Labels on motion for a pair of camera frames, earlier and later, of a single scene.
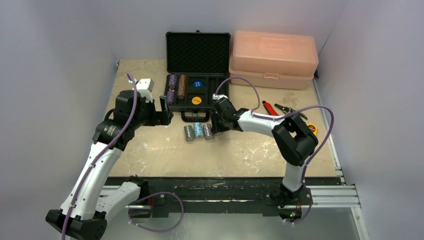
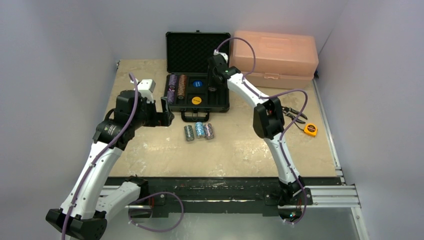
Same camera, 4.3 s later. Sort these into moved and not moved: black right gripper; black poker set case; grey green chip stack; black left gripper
Moved: black right gripper
Not moved: black left gripper; black poker set case; grey green chip stack
